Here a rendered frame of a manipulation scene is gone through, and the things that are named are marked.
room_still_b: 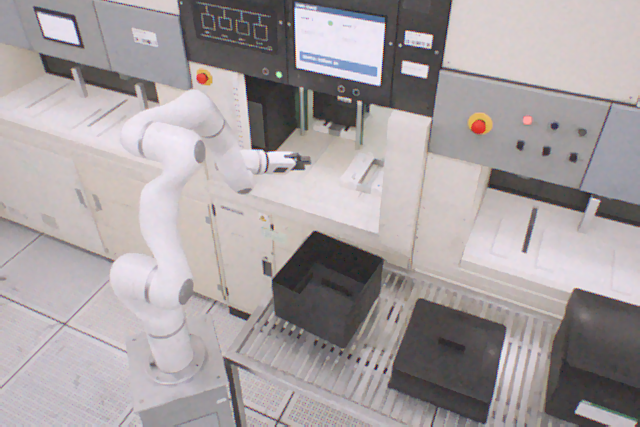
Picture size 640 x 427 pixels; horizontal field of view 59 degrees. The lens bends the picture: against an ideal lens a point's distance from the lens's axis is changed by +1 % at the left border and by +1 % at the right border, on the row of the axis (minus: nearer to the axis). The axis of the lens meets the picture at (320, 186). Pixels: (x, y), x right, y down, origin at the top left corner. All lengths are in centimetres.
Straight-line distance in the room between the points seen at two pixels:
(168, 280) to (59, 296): 179
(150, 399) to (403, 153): 105
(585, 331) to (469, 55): 82
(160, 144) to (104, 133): 137
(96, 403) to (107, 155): 109
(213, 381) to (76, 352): 129
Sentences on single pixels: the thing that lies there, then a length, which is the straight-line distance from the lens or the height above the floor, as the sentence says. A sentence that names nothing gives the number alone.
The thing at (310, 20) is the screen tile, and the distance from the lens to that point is 172.
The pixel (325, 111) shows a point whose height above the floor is 99.
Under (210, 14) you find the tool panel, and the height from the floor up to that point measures 159.
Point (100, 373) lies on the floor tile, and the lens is 290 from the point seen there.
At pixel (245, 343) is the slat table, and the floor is 76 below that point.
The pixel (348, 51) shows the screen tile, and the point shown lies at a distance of 170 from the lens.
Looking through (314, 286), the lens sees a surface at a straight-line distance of 201.
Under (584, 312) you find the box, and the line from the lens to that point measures 179.
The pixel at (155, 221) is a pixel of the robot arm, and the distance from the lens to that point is 149.
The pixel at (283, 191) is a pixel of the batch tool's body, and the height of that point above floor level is 87.
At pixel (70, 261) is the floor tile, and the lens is 344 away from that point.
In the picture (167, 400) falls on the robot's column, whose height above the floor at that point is 76.
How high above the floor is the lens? 229
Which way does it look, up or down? 39 degrees down
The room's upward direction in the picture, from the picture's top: straight up
